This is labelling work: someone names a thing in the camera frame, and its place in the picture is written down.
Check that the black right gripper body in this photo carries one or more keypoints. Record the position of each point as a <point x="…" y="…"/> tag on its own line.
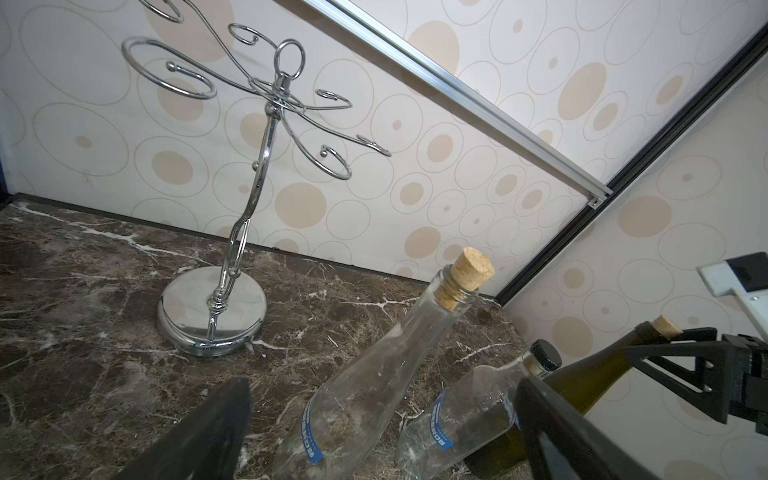
<point x="745" y="388"/>

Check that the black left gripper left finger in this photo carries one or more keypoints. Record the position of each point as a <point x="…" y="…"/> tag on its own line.
<point x="205" y="444"/>

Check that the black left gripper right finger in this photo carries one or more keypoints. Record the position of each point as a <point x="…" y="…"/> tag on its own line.
<point x="561" y="444"/>

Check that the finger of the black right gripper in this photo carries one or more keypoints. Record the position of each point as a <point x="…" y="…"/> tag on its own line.
<point x="694" y="366"/>

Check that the dark green wine bottle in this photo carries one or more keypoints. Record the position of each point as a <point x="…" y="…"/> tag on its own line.
<point x="581" y="384"/>

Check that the clear bottle black cap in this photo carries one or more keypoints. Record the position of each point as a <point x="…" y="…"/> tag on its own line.
<point x="469" y="414"/>

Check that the tall clear corked bottle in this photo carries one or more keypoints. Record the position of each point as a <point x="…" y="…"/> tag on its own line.
<point x="348" y="414"/>

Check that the horizontal aluminium rail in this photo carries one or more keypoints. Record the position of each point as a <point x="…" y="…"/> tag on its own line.
<point x="488" y="117"/>

